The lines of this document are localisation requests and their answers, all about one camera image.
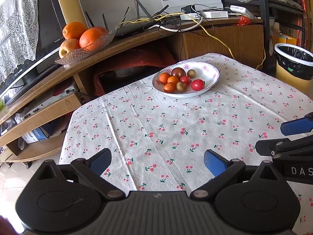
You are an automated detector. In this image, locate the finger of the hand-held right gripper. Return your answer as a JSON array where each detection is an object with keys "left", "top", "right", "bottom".
[
  {"left": 280, "top": 112, "right": 313, "bottom": 136},
  {"left": 255, "top": 136, "right": 313, "bottom": 158}
]

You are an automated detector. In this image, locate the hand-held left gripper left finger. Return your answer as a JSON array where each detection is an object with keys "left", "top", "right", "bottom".
[{"left": 32, "top": 148, "right": 126, "bottom": 199}]

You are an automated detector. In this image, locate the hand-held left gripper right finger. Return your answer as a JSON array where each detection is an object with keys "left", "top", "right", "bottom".
[{"left": 190, "top": 149, "right": 289, "bottom": 200}]

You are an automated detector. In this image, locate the large red tomato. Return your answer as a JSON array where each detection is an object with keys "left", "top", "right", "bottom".
[{"left": 190, "top": 79, "right": 205, "bottom": 91}]

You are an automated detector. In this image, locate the white floral plate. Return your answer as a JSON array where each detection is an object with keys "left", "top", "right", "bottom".
[{"left": 152, "top": 61, "right": 220, "bottom": 98}]

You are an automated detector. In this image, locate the yellow trash bin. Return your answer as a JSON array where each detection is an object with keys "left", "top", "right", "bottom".
[{"left": 275, "top": 51, "right": 313, "bottom": 91}]

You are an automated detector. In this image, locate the cherry print tablecloth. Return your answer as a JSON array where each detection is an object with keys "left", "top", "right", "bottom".
[{"left": 59, "top": 52, "right": 313, "bottom": 235}]

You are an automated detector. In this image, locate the black trash bag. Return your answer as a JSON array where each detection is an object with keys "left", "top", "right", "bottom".
[{"left": 274, "top": 43, "right": 313, "bottom": 81}]

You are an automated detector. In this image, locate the blue white cardboard box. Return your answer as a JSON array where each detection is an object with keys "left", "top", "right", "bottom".
[{"left": 21, "top": 121, "right": 58, "bottom": 144}]

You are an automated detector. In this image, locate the silver media player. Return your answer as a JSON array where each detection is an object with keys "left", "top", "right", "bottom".
[{"left": 22, "top": 86, "right": 79, "bottom": 121}]

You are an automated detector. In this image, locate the dark metal pot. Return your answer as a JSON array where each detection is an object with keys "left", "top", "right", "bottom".
[{"left": 100, "top": 66, "right": 158, "bottom": 91}]

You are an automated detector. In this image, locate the yellow box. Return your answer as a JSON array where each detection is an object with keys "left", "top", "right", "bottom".
[{"left": 279, "top": 33, "right": 298, "bottom": 46}]

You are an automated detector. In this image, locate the dark red plum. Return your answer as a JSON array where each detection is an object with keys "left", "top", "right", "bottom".
[{"left": 171, "top": 67, "right": 187, "bottom": 78}]

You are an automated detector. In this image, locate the clear plastic bag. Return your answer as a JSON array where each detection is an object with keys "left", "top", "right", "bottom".
[{"left": 0, "top": 113, "right": 25, "bottom": 136}]

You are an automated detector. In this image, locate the glass fruit bowl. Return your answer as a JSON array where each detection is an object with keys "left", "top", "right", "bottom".
[{"left": 54, "top": 31, "right": 116, "bottom": 65}]

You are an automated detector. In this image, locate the black metal shelf rack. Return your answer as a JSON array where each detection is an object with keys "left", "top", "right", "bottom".
[{"left": 218, "top": 0, "right": 313, "bottom": 74}]

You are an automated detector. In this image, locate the yellow apple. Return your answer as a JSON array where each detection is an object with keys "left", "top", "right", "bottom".
[{"left": 59, "top": 39, "right": 81, "bottom": 59}]

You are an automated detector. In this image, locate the red cloth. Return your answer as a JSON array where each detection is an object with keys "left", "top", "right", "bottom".
[{"left": 93, "top": 48, "right": 177, "bottom": 96}]

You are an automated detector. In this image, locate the large orange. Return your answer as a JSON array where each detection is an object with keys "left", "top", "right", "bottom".
[
  {"left": 63, "top": 22, "right": 87, "bottom": 40},
  {"left": 79, "top": 28, "right": 104, "bottom": 52},
  {"left": 94, "top": 26, "right": 109, "bottom": 36}
]

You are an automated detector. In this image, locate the wooden TV stand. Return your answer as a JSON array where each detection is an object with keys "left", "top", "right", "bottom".
[{"left": 0, "top": 17, "right": 266, "bottom": 163}]

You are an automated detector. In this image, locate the white labelled device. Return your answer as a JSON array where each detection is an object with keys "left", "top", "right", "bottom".
[{"left": 230, "top": 4, "right": 254, "bottom": 18}]

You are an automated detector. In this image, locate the black router with antennas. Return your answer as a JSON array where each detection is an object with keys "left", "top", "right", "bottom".
[{"left": 84, "top": 0, "right": 183, "bottom": 38}]

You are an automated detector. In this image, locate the white set-top box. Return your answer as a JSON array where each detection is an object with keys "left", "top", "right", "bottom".
[{"left": 202, "top": 10, "right": 229, "bottom": 19}]

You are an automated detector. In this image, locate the black television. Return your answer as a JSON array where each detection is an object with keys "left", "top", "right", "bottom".
[{"left": 0, "top": 0, "right": 67, "bottom": 101}]

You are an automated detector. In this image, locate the white power strip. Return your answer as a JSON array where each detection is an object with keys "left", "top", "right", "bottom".
[{"left": 180, "top": 13, "right": 203, "bottom": 20}]

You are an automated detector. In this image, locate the white lace cloth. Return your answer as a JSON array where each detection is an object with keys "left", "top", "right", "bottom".
[{"left": 0, "top": 0, "right": 40, "bottom": 84}]

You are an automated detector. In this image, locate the black cable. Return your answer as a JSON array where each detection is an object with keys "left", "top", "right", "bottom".
[{"left": 146, "top": 17, "right": 216, "bottom": 62}]

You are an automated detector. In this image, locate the white cable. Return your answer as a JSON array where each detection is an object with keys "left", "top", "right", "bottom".
[{"left": 144, "top": 17, "right": 204, "bottom": 33}]

